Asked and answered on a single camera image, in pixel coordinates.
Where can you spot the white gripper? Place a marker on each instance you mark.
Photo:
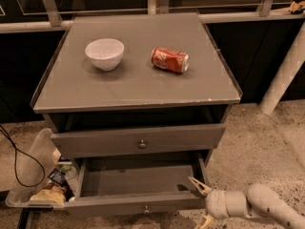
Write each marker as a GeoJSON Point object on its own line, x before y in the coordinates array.
{"type": "Point", "coordinates": [215, 201]}

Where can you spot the grey drawer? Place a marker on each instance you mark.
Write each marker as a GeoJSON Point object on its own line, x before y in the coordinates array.
{"type": "Point", "coordinates": [121, 142]}
{"type": "Point", "coordinates": [142, 184]}

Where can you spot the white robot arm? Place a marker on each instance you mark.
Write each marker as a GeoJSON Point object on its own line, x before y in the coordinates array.
{"type": "Point", "coordinates": [259, 202]}

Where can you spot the grey drawer cabinet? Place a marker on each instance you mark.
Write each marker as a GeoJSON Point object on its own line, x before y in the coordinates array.
{"type": "Point", "coordinates": [77, 97]}

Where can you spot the grey top drawer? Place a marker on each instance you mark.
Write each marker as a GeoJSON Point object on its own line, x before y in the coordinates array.
{"type": "Point", "coordinates": [121, 142]}

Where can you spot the white diagonal pole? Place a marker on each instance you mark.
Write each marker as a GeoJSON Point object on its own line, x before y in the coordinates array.
{"type": "Point", "coordinates": [294, 59]}

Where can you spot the dark snack packet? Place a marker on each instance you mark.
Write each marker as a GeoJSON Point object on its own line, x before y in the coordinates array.
{"type": "Point", "coordinates": [57, 177]}

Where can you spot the yellow chip bag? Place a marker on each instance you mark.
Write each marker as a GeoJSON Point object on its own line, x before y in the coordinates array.
{"type": "Point", "coordinates": [51, 192]}

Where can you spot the clear plastic bin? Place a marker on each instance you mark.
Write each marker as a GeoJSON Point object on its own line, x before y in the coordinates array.
{"type": "Point", "coordinates": [34, 166]}

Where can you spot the red soda can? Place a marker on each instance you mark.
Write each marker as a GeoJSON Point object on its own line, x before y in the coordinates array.
{"type": "Point", "coordinates": [170, 60]}

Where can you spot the white ceramic bowl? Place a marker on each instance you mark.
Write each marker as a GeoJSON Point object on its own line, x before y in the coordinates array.
{"type": "Point", "coordinates": [105, 54]}

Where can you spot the metal railing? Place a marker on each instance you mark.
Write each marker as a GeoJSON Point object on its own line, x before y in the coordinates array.
{"type": "Point", "coordinates": [57, 15]}

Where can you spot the crumpled brown paper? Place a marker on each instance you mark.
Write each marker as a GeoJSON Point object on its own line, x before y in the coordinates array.
{"type": "Point", "coordinates": [297, 7]}

